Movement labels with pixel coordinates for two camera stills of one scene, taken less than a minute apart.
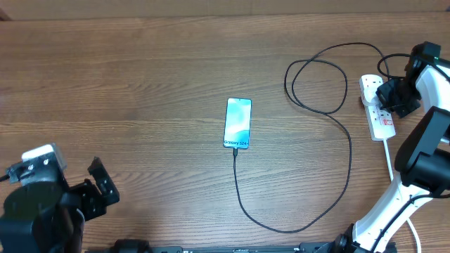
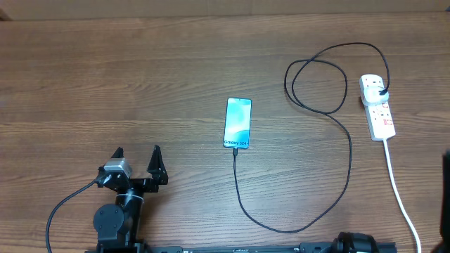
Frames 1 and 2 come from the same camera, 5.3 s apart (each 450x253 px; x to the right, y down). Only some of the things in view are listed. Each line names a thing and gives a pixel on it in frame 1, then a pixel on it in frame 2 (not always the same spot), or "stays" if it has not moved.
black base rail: [159, 248] stays
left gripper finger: [104, 180] → [157, 169]
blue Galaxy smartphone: [238, 123] stays
